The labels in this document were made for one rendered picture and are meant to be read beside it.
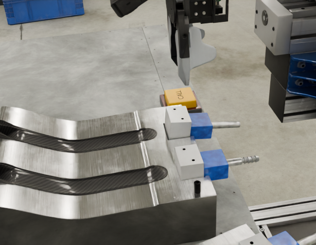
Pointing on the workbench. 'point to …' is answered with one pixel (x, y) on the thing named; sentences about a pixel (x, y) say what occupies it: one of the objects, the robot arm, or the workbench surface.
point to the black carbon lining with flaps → (91, 143)
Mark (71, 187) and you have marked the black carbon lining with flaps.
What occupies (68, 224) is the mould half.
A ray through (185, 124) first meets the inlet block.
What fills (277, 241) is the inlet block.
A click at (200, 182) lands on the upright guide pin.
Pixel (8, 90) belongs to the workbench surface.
